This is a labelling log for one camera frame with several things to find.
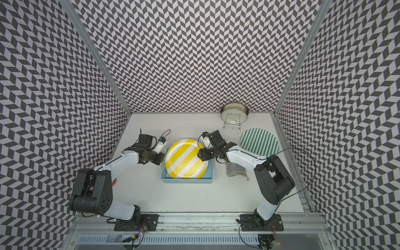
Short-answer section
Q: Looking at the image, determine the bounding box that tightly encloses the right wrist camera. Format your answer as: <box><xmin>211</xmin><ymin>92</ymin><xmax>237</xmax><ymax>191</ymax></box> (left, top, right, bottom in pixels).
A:
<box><xmin>201</xmin><ymin>131</ymin><xmax>210</xmax><ymax>140</ymax></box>

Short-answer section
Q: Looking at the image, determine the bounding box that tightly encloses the green striped plate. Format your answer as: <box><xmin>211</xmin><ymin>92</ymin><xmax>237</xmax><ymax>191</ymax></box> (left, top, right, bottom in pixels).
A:
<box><xmin>240</xmin><ymin>128</ymin><xmax>280</xmax><ymax>157</ymax></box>

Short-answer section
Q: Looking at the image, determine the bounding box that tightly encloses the yellow striped plate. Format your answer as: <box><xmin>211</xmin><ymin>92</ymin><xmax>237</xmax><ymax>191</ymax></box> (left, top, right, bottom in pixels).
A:
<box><xmin>165</xmin><ymin>139</ymin><xmax>209</xmax><ymax>179</ymax></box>

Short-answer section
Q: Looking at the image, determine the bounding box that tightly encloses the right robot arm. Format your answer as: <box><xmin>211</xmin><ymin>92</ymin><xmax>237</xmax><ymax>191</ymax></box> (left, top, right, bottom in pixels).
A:
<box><xmin>198</xmin><ymin>130</ymin><xmax>295</xmax><ymax>231</ymax></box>

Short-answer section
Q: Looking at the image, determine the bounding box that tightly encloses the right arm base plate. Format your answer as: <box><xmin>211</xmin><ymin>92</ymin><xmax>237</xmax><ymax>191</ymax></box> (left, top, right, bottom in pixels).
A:
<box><xmin>236</xmin><ymin>214</ymin><xmax>284</xmax><ymax>232</ymax></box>

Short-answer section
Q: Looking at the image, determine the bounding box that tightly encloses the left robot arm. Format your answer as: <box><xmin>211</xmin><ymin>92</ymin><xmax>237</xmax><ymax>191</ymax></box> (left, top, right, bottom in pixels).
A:
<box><xmin>69</xmin><ymin>134</ymin><xmax>166</xmax><ymax>224</ymax></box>

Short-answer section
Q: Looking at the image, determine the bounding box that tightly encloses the wire plate stand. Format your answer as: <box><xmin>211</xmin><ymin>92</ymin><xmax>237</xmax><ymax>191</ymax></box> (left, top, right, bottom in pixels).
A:
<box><xmin>223</xmin><ymin>114</ymin><xmax>241</xmax><ymax>130</ymax></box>

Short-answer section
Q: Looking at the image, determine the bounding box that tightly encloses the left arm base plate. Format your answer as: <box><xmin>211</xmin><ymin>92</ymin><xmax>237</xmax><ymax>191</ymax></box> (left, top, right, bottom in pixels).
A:
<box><xmin>114</xmin><ymin>214</ymin><xmax>159</xmax><ymax>232</ymax></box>

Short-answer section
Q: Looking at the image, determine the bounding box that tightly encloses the grey microfibre cloth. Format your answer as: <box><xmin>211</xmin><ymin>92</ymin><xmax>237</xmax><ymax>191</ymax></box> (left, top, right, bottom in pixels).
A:
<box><xmin>226</xmin><ymin>162</ymin><xmax>249</xmax><ymax>181</ymax></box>

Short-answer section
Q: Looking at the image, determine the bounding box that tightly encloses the aluminium front rail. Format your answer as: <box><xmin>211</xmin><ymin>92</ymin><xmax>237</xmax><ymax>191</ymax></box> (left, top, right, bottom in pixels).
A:
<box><xmin>67</xmin><ymin>212</ymin><xmax>332</xmax><ymax>235</ymax></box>

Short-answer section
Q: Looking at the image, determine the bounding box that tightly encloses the light blue plastic basket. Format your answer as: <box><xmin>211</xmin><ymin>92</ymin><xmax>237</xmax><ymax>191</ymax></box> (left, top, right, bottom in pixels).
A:
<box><xmin>160</xmin><ymin>139</ymin><xmax>215</xmax><ymax>184</ymax></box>

